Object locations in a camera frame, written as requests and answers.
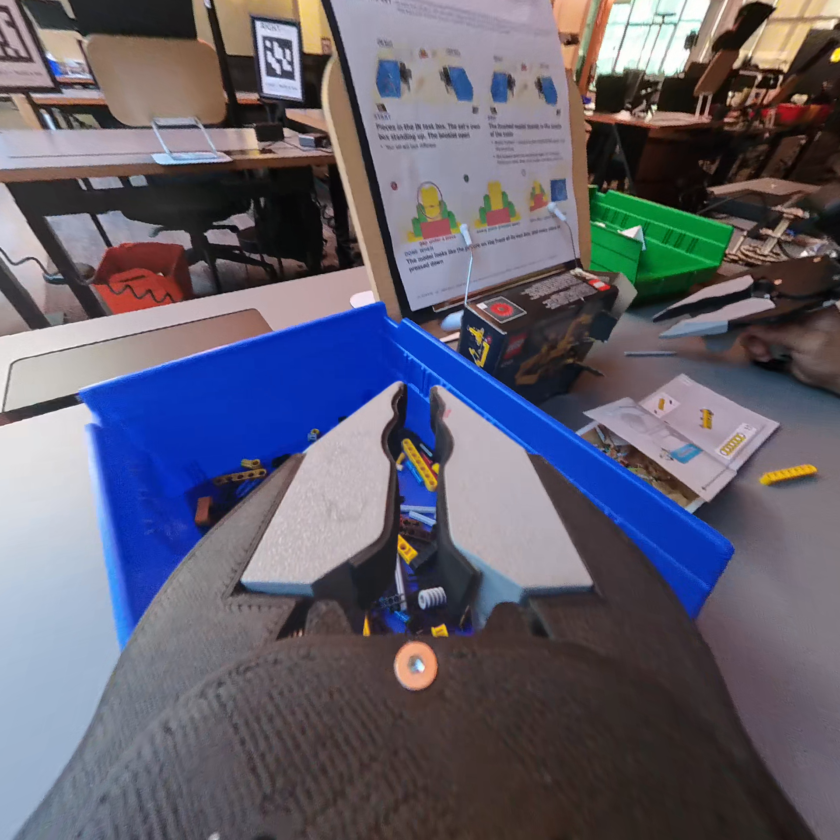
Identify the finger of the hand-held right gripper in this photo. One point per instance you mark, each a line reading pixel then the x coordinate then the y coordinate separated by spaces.
pixel 715 296
pixel 722 318

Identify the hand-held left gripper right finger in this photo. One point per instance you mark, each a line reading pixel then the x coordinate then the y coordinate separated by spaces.
pixel 505 512

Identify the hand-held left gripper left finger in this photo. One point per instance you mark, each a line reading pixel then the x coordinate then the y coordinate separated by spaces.
pixel 328 512

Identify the grey lego axle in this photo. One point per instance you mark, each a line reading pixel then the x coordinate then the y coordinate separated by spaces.
pixel 649 354

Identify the pile of lego pieces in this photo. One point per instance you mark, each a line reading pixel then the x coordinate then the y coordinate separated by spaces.
pixel 420 463

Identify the blue plastic bin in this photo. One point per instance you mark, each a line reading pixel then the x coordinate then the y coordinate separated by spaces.
pixel 262 387

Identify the lego instruction booklet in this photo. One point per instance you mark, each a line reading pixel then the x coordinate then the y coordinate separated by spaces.
pixel 682 426

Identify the yellow lego beam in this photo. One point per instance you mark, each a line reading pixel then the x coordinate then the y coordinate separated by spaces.
pixel 787 474

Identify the black lego set box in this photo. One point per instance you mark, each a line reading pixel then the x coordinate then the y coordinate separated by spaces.
pixel 544 328

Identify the person's right hand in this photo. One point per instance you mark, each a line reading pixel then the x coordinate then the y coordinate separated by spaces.
pixel 800 354

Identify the green plastic bin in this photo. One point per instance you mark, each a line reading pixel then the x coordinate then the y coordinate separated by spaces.
pixel 676 249

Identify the grey metal stand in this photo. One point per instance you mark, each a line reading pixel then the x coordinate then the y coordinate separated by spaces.
pixel 761 193

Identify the crumpled white paper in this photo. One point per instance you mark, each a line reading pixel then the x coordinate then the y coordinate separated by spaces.
pixel 633 235

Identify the white gooseneck clip holder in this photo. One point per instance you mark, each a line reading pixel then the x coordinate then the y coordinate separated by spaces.
pixel 464 231
pixel 556 210

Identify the wooden board on metal stand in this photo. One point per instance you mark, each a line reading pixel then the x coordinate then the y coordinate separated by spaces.
pixel 157 79
pixel 715 72

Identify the red bin with black squiggle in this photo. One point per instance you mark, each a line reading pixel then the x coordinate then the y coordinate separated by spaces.
pixel 141 275

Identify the instruction sheet on wooden stand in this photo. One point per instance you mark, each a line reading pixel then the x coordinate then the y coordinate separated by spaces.
pixel 369 210

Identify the black office chair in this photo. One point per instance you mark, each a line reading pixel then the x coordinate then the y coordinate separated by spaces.
pixel 210 210

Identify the small grey box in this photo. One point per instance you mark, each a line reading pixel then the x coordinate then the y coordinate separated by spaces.
pixel 313 140

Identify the small black device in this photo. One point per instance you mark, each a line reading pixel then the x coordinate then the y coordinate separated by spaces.
pixel 269 131

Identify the wooden desk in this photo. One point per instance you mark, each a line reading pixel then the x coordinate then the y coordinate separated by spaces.
pixel 98 151

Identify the black framed marker sign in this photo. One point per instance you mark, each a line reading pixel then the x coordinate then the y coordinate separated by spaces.
pixel 279 59

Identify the large framed marker sign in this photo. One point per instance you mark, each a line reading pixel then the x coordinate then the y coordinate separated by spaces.
pixel 19 39

